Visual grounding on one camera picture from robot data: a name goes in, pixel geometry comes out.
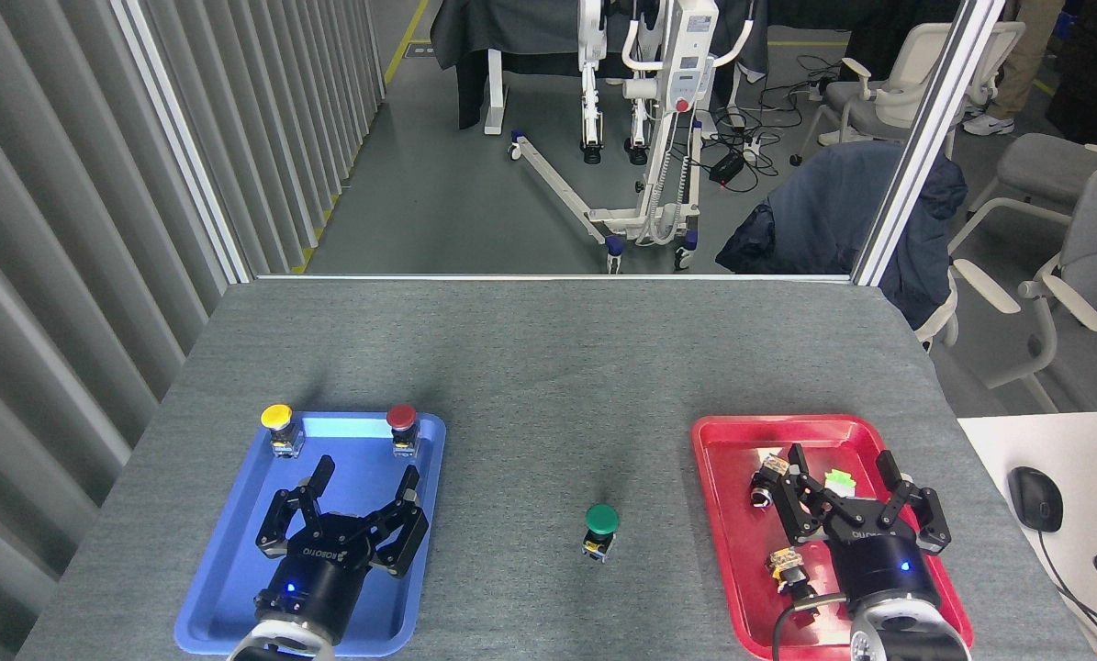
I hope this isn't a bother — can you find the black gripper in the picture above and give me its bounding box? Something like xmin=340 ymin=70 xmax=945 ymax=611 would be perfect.
xmin=777 ymin=444 xmax=954 ymax=615
xmin=255 ymin=455 xmax=431 ymax=640

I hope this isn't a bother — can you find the green push button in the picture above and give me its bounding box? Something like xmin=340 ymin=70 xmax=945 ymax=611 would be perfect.
xmin=582 ymin=503 xmax=621 ymax=563

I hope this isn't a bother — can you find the red push button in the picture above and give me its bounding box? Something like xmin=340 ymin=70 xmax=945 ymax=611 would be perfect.
xmin=386 ymin=405 xmax=420 ymax=457

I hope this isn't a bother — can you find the yellow push button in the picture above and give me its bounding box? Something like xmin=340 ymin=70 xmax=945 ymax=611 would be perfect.
xmin=261 ymin=404 xmax=306 ymax=458

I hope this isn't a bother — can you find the red plastic tray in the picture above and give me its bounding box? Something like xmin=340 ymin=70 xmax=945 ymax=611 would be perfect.
xmin=691 ymin=414 xmax=974 ymax=660

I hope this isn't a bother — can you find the blue plastic tray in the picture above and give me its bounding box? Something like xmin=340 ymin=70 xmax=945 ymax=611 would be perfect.
xmin=174 ymin=410 xmax=446 ymax=658

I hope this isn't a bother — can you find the white side table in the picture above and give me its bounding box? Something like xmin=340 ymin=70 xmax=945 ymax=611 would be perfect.
xmin=958 ymin=410 xmax=1097 ymax=661

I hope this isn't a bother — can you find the black computer mouse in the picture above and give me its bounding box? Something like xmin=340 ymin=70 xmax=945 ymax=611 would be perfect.
xmin=1008 ymin=466 xmax=1064 ymax=533

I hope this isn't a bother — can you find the white chair under jacket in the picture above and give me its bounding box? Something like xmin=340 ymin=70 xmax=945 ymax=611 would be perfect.
xmin=913 ymin=274 xmax=961 ymax=352

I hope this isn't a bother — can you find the dark blue jacket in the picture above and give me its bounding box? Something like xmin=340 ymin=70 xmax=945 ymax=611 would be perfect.
xmin=715 ymin=140 xmax=968 ymax=330

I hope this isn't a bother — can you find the white stand on wheels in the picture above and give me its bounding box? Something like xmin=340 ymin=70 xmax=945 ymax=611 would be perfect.
xmin=509 ymin=0 xmax=756 ymax=274

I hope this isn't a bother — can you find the person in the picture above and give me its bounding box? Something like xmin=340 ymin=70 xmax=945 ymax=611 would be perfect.
xmin=963 ymin=0 xmax=1067 ymax=138

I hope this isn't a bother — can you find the table with dark cloth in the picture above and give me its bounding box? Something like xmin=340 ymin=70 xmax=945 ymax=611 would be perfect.
xmin=431 ymin=0 xmax=769 ymax=136

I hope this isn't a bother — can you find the black selector switch yellow body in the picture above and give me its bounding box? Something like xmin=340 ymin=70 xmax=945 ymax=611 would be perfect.
xmin=748 ymin=451 xmax=789 ymax=509
xmin=767 ymin=547 xmax=821 ymax=599

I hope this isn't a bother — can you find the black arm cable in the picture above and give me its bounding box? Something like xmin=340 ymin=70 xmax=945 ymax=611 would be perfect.
xmin=772 ymin=592 xmax=852 ymax=661

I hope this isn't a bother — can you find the black mouse cable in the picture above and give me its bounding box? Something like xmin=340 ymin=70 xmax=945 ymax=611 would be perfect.
xmin=1036 ymin=531 xmax=1097 ymax=661

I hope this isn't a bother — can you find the silver aluminium rail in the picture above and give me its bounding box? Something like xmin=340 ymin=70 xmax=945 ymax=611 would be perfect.
xmin=254 ymin=272 xmax=854 ymax=283

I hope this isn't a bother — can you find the silver aluminium post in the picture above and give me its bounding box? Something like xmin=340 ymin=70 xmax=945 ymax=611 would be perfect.
xmin=851 ymin=0 xmax=1008 ymax=287

